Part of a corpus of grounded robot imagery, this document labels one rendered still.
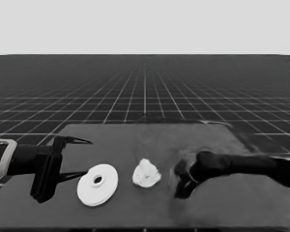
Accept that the white round carrier with pins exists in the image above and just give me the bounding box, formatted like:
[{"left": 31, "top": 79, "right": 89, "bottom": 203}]
[{"left": 131, "top": 160, "right": 162, "bottom": 189}]

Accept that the large thick white disc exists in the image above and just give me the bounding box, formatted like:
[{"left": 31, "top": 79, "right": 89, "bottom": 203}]
[{"left": 76, "top": 163, "right": 119, "bottom": 208}]

